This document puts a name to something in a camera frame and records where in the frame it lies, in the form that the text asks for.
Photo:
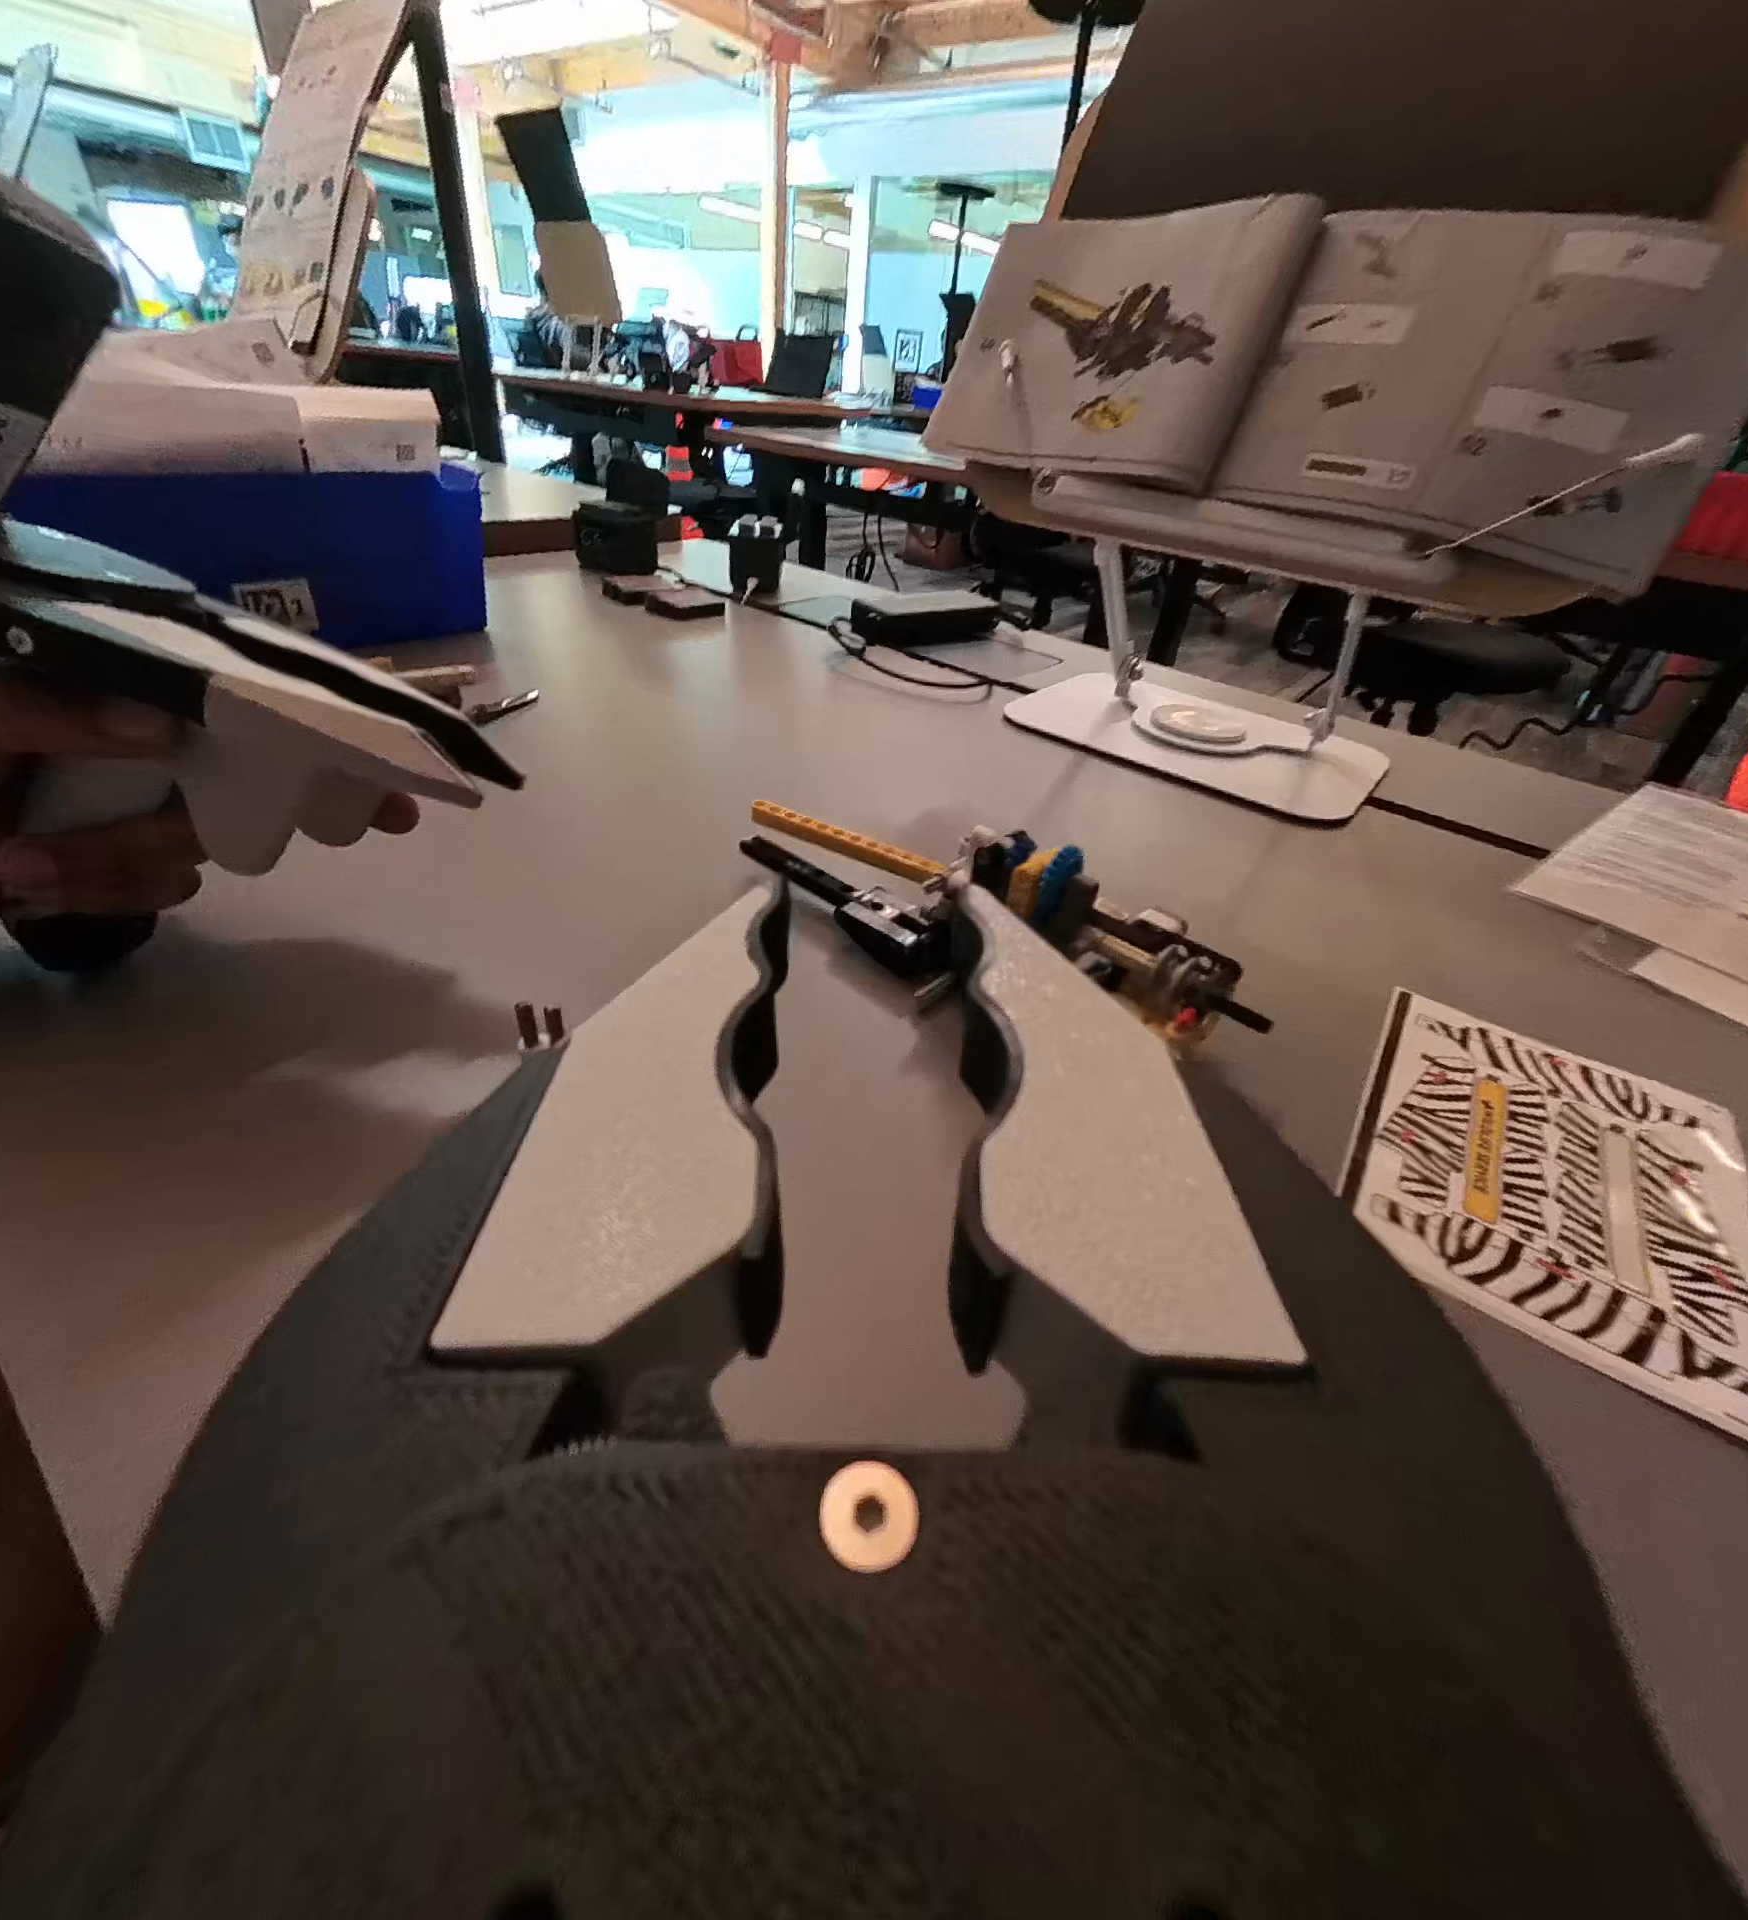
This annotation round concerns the small grey brown lego piece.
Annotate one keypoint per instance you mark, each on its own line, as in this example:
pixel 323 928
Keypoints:
pixel 541 1029

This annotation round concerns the black post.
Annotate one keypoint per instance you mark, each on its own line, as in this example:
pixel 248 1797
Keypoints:
pixel 451 226

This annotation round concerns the black power adapter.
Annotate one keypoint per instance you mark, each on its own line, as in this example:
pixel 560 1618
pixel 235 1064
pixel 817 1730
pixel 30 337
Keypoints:
pixel 923 615

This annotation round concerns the blue plastic bin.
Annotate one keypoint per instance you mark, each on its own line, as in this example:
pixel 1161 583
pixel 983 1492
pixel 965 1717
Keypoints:
pixel 350 548

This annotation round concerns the yellow lego beam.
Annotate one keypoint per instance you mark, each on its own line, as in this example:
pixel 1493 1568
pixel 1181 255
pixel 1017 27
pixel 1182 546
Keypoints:
pixel 845 843

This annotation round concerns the white papers in bin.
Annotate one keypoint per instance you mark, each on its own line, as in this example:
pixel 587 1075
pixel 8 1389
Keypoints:
pixel 214 414

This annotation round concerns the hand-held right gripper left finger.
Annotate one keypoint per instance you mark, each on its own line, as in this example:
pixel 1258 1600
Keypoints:
pixel 620 1186

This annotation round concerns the black floor lamp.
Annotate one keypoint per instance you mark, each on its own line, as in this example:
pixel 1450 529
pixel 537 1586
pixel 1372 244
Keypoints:
pixel 1085 61

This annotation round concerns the flat brown block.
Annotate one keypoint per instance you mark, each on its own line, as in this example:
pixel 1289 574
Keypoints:
pixel 683 602
pixel 631 588

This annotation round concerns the black charger with white plugs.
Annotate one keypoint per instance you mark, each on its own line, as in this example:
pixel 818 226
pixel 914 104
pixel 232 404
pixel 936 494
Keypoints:
pixel 758 555

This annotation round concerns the multicoloured lego gear assembly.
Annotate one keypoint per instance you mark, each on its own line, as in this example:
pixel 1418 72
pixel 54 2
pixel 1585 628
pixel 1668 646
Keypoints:
pixel 1114 937

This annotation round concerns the background work desk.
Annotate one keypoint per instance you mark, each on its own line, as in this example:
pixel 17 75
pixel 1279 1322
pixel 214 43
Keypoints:
pixel 694 398

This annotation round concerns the white book stand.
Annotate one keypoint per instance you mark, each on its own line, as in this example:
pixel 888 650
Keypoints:
pixel 1206 735

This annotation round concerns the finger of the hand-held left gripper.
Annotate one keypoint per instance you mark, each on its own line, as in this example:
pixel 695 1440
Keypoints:
pixel 319 698

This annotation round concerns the black box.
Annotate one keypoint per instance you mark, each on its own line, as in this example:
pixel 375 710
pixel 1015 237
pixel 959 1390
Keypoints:
pixel 615 536

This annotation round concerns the black office chair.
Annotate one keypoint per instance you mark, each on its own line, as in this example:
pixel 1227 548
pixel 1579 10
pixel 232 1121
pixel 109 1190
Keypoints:
pixel 1428 660

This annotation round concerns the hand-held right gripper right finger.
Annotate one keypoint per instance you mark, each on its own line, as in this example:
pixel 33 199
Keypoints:
pixel 1129 1199

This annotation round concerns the metal tweezers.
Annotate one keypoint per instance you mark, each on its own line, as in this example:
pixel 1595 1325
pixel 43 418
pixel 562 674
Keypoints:
pixel 503 707

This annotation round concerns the printed paper sheets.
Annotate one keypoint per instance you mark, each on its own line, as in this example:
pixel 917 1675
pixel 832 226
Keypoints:
pixel 1670 871

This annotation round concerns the black lego piece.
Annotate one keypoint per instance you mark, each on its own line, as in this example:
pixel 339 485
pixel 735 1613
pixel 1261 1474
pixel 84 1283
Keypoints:
pixel 875 919

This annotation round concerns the cardboard book stand with booklet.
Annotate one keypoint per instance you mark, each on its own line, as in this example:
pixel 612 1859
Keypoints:
pixel 313 179

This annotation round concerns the zebra striped sticker sheet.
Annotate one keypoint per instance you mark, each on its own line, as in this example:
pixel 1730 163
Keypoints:
pixel 1564 1215

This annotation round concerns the black backing board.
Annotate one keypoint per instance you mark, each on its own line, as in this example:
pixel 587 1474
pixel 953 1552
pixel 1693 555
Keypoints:
pixel 1414 106

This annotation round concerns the open lego instruction book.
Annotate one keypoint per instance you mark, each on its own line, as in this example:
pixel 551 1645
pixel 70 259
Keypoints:
pixel 1354 375

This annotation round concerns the small wooden stick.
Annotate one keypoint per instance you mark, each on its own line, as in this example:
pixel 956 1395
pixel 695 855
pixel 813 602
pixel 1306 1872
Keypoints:
pixel 424 677

